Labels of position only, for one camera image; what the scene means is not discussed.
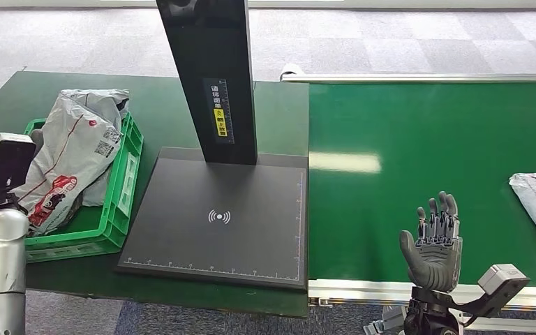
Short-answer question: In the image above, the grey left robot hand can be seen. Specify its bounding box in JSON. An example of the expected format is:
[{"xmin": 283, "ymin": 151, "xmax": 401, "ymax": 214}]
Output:
[{"xmin": 29, "ymin": 128, "xmax": 45, "ymax": 158}]

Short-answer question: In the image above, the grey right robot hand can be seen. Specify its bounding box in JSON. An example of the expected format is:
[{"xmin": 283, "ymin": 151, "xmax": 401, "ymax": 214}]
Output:
[{"xmin": 399, "ymin": 191, "xmax": 463, "ymax": 293}]

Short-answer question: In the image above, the green conveyor belt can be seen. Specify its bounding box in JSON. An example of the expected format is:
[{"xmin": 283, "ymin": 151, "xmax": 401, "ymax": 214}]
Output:
[{"xmin": 308, "ymin": 82, "xmax": 536, "ymax": 288}]

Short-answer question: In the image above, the black inbound scanner machine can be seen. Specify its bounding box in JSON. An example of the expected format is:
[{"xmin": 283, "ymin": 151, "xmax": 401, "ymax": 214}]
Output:
[{"xmin": 116, "ymin": 0, "xmax": 310, "ymax": 291}]

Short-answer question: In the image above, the green plastic crate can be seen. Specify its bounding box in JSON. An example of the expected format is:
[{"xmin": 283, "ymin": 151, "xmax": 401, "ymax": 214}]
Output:
[{"xmin": 22, "ymin": 112, "xmax": 144, "ymax": 265}]

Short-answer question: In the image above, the yellow and white column label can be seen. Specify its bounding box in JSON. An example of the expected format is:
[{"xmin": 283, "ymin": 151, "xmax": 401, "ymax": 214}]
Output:
[{"xmin": 203, "ymin": 77, "xmax": 236, "ymax": 145}]

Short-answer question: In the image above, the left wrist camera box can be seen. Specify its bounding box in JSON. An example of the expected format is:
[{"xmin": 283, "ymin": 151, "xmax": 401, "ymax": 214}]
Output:
[{"xmin": 0, "ymin": 133, "xmax": 37, "ymax": 195}]

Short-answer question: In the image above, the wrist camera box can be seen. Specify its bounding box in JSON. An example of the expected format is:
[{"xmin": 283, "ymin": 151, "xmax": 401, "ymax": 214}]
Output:
[
  {"xmin": 0, "ymin": 133, "xmax": 37, "ymax": 195},
  {"xmin": 477, "ymin": 264, "xmax": 531, "ymax": 306}
]

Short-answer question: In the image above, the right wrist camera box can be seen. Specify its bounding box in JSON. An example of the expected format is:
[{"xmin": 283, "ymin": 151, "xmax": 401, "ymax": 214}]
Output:
[{"xmin": 477, "ymin": 264, "xmax": 531, "ymax": 306}]

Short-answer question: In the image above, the grey metal bracket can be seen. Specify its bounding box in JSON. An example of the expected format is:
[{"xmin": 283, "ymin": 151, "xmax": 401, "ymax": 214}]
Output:
[{"xmin": 364, "ymin": 306, "xmax": 408, "ymax": 335}]

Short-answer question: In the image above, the aluminium conveyor side rail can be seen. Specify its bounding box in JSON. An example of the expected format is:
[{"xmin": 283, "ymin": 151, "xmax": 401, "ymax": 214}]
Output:
[
  {"xmin": 280, "ymin": 64, "xmax": 536, "ymax": 84},
  {"xmin": 308, "ymin": 278, "xmax": 536, "ymax": 334}
]

